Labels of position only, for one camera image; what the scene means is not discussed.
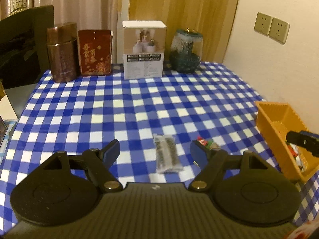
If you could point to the grey seaweed snack packet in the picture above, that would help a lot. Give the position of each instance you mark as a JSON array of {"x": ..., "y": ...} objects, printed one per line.
[{"x": 167, "y": 160}]

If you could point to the red decorated tea box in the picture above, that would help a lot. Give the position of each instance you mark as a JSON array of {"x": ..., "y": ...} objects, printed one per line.
[{"x": 94, "y": 50}]

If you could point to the glass jar on sill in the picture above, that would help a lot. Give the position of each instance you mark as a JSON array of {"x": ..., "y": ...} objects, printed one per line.
[{"x": 17, "y": 6}]

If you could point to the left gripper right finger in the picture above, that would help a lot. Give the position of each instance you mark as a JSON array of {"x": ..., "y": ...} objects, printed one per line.
[{"x": 213, "y": 164}]

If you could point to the orange plastic tray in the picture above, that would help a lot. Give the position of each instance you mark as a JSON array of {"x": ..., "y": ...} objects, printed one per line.
[{"x": 274, "y": 120}]

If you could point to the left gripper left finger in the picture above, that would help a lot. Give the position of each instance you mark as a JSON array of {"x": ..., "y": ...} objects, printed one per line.
[{"x": 98, "y": 162}]

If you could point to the green candy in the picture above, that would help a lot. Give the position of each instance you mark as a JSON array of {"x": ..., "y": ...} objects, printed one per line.
[{"x": 212, "y": 144}]

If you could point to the green glass jar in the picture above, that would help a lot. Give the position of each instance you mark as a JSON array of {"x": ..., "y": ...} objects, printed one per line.
[{"x": 186, "y": 51}]

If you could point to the pink curtain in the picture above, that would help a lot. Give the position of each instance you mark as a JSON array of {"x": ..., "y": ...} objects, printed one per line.
[{"x": 87, "y": 14}]

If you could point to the white green snack bar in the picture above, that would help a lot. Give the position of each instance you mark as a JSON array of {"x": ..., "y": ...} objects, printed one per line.
[{"x": 302, "y": 162}]

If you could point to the small red candy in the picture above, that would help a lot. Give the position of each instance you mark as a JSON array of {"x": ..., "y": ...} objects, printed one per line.
[{"x": 202, "y": 141}]

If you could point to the brown tea canister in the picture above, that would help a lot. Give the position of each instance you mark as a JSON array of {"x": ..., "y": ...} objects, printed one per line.
[{"x": 63, "y": 52}]

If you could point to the blue white checkered tablecloth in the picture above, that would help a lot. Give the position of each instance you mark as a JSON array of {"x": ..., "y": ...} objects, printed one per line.
[{"x": 213, "y": 103}]

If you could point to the white product box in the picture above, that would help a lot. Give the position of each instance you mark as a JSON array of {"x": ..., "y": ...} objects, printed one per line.
[{"x": 143, "y": 49}]

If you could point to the double wall socket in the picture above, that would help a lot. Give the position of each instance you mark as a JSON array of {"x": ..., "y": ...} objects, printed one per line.
[{"x": 273, "y": 27}]

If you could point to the red candy with figure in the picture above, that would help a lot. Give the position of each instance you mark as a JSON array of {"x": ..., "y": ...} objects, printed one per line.
[{"x": 293, "y": 149}]

